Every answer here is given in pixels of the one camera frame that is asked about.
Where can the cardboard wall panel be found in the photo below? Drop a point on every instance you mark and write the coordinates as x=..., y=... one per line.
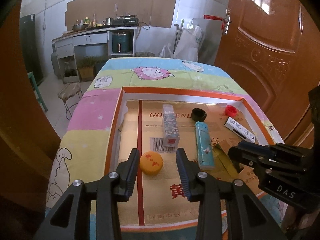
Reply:
x=156, y=13

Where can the cardboard box with greens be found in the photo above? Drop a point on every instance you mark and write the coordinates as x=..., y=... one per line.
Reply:
x=86, y=68

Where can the grey kitchen counter cabinet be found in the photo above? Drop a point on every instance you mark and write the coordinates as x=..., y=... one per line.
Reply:
x=71, y=49

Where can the yellow-orange bottle cap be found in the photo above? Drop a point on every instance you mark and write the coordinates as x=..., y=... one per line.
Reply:
x=151, y=163

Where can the white bucket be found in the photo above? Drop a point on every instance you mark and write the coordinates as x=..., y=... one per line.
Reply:
x=144, y=54

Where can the round metal stool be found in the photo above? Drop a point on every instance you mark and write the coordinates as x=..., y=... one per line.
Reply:
x=69, y=91

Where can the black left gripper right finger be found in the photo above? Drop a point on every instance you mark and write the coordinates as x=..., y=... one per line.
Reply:
x=188, y=171

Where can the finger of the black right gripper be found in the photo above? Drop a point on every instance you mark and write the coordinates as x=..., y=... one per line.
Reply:
x=252, y=144
x=245, y=155

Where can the brown wooden door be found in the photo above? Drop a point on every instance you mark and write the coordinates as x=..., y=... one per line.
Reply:
x=271, y=49

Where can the red bottle cap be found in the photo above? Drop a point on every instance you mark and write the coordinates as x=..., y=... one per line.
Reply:
x=231, y=111

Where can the right hand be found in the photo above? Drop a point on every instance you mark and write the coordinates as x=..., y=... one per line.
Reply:
x=299, y=225

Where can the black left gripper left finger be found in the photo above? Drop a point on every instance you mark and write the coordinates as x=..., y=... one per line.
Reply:
x=127, y=173

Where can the teal patterned tall box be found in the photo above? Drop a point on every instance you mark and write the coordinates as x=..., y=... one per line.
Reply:
x=204, y=147

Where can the white black small box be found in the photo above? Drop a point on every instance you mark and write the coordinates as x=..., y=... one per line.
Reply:
x=239, y=130

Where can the silver door handle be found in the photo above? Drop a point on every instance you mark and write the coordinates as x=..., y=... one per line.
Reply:
x=226, y=21

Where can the dark green air fryer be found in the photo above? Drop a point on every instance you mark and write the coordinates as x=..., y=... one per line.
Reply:
x=121, y=42

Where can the orange-rimmed cardboard tray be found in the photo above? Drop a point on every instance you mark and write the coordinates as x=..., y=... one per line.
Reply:
x=158, y=202

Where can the metal wok pan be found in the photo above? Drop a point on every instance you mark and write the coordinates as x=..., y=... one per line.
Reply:
x=80, y=27

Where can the black gas stove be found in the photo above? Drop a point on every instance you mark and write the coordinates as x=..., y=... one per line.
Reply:
x=125, y=20

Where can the colourful cartoon sheep tablecloth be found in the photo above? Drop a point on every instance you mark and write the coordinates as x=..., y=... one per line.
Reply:
x=83, y=149

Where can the black bottle cap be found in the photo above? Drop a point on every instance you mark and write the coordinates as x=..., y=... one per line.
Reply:
x=198, y=114

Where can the white plastic sack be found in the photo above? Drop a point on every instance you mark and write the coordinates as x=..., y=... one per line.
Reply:
x=190, y=40

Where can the grey patterned tall box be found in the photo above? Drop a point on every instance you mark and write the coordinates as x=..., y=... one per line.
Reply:
x=171, y=135

